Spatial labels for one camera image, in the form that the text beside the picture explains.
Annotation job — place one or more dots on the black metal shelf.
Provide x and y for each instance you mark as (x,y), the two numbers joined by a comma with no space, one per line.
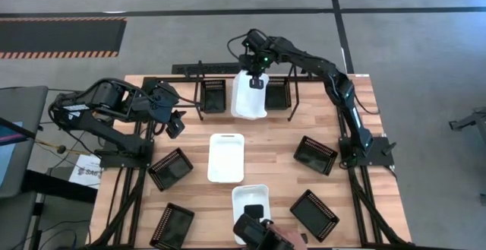
(281,115)

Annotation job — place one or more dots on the black aluminium table frame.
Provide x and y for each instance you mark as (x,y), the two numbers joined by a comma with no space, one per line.
(171,79)

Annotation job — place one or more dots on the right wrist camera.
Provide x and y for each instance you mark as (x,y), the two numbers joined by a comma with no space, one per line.
(253,39)

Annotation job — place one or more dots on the white plastic basket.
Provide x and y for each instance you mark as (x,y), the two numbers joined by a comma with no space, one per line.
(241,197)
(226,159)
(247,105)

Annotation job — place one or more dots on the black handheld device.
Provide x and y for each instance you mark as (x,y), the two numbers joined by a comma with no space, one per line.
(254,235)

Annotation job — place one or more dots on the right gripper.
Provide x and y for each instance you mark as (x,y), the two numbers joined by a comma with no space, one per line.
(258,64)

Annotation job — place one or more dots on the blue screen device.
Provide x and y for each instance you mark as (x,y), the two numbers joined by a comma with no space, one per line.
(7,155)

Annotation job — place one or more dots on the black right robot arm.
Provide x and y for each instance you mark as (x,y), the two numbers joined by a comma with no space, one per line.
(319,67)

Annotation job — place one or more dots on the black perforated plastic basket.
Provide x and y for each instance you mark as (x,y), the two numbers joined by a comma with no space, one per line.
(314,216)
(213,98)
(315,156)
(172,227)
(278,96)
(170,169)

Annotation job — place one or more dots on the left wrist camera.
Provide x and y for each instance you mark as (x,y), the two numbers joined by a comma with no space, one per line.
(167,89)

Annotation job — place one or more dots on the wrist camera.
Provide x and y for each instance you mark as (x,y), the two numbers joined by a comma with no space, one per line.
(253,39)
(167,89)

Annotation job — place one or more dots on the white printed paper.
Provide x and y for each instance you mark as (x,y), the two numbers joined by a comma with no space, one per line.
(85,174)

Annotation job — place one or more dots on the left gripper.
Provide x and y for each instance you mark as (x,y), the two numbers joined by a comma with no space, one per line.
(163,109)

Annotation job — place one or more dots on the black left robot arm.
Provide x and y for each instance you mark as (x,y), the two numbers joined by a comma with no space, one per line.
(91,98)

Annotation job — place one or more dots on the black hazard-striped floor mat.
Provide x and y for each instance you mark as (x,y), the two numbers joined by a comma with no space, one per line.
(57,37)

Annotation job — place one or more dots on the person's hand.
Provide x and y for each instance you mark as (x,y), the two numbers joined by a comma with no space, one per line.
(290,238)

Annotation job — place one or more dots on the black floor beam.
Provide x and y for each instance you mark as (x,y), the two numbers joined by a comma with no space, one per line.
(57,187)

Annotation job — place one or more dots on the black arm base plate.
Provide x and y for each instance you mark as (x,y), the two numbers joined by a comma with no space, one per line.
(379,151)
(114,162)

